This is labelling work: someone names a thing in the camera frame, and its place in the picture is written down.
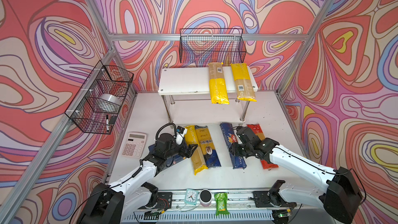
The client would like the blue Barilla spaghetti box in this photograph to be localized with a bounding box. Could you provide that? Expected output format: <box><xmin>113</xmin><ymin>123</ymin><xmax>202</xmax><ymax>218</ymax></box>
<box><xmin>220</xmin><ymin>122</ymin><xmax>247</xmax><ymax>170</ymax></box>

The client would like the clear yellow spaghetti bag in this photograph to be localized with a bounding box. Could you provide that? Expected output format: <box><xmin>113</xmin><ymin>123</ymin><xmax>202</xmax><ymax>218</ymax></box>
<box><xmin>231</xmin><ymin>63</ymin><xmax>257</xmax><ymax>102</ymax></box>

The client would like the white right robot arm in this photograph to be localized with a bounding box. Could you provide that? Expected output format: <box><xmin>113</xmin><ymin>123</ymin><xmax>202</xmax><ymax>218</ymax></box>
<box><xmin>230</xmin><ymin>126</ymin><xmax>365</xmax><ymax>224</ymax></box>

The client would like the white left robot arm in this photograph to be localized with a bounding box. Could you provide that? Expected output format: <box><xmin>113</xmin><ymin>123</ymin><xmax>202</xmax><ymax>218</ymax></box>
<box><xmin>75</xmin><ymin>133</ymin><xmax>198</xmax><ymax>224</ymax></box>

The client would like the white two-tier shelf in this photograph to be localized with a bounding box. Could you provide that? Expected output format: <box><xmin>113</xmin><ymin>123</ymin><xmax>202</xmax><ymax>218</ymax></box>
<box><xmin>158</xmin><ymin>67</ymin><xmax>255</xmax><ymax>124</ymax></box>

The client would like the blue Barilla rigatoni box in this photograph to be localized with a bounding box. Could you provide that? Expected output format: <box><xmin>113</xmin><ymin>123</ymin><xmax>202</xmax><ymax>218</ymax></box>
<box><xmin>148</xmin><ymin>144</ymin><xmax>186</xmax><ymax>168</ymax></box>

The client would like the yellow Pastatime spaghetti bag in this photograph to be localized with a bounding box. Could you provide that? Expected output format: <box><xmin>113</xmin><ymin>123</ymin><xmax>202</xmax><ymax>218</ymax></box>
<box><xmin>184</xmin><ymin>125</ymin><xmax>208</xmax><ymax>175</ymax></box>

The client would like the red spaghetti bag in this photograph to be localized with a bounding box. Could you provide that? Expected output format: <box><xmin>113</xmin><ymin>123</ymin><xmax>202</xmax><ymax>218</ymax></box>
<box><xmin>247</xmin><ymin>124</ymin><xmax>278</xmax><ymax>170</ymax></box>

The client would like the blue Ankara spaghetti bag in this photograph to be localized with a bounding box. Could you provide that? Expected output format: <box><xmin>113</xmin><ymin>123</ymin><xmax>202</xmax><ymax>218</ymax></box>
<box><xmin>195</xmin><ymin>125</ymin><xmax>221</xmax><ymax>168</ymax></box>

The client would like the white pink calculator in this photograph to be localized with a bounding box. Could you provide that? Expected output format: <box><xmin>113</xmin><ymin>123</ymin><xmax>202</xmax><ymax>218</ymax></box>
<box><xmin>122</xmin><ymin>132</ymin><xmax>147</xmax><ymax>159</ymax></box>

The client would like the teal alarm clock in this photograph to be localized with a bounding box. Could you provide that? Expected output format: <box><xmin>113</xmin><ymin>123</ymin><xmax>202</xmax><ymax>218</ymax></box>
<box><xmin>184</xmin><ymin>189</ymin><xmax>199</xmax><ymax>205</ymax></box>

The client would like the green snack packet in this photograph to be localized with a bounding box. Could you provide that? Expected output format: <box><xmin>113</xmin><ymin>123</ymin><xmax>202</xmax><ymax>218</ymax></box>
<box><xmin>215</xmin><ymin>192</ymin><xmax>230</xmax><ymax>216</ymax></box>

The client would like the silver tape roll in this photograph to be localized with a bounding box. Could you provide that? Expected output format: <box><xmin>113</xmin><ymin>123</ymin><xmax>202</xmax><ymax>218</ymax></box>
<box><xmin>99</xmin><ymin>93</ymin><xmax>122</xmax><ymax>105</ymax></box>

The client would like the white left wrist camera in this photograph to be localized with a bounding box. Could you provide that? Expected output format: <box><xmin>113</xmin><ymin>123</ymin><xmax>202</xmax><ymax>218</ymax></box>
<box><xmin>176</xmin><ymin>126</ymin><xmax>187</xmax><ymax>145</ymax></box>

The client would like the black wire basket left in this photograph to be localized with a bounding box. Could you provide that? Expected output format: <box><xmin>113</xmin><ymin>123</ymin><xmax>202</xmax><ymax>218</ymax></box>
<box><xmin>65</xmin><ymin>61</ymin><xmax>134</xmax><ymax>135</ymax></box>

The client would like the black wire basket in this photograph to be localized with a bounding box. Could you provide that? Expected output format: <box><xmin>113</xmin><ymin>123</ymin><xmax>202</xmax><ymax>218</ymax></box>
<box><xmin>65</xmin><ymin>61</ymin><xmax>134</xmax><ymax>135</ymax></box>
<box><xmin>179</xmin><ymin>27</ymin><xmax>247</xmax><ymax>67</ymax></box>

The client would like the black wire basket back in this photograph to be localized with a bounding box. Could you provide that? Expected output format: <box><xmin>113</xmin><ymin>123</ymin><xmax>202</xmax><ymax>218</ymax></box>
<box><xmin>179</xmin><ymin>27</ymin><xmax>247</xmax><ymax>67</ymax></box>

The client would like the aluminium frame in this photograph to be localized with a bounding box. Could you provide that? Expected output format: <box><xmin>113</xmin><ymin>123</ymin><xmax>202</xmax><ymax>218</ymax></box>
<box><xmin>0</xmin><ymin>0</ymin><xmax>353</xmax><ymax>224</ymax></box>

